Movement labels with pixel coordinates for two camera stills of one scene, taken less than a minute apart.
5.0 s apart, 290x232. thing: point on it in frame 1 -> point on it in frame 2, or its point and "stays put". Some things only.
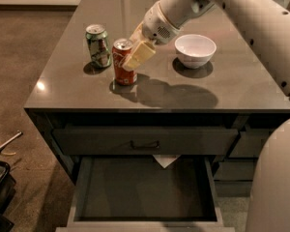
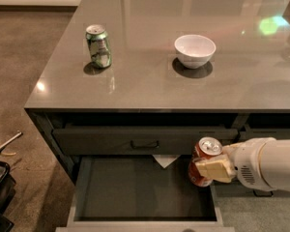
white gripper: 157,25 -> 246,159
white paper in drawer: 165,159 stays put
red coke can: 121,75 -> 206,147
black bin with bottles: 3,188 stays put
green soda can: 99,46 stays put
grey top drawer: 97,141 stays put
